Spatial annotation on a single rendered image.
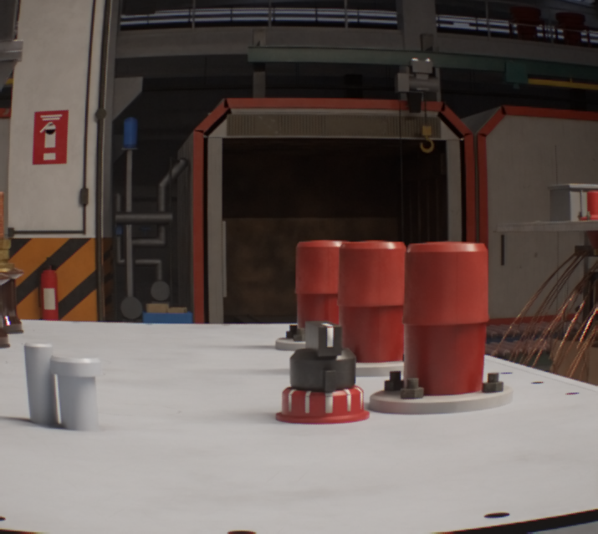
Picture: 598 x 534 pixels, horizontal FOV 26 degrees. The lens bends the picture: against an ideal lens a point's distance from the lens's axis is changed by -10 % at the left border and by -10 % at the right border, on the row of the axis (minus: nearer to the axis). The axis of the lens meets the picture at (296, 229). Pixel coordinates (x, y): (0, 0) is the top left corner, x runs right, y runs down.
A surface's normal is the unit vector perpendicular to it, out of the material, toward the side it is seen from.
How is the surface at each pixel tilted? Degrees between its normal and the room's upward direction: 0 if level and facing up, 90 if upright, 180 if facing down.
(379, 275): 89
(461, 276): 89
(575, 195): 88
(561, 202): 88
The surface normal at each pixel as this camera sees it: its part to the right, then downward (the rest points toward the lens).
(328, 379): 0.13, 0.00
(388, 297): 0.37, -0.03
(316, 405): -0.18, -0.04
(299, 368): -0.66, 0.00
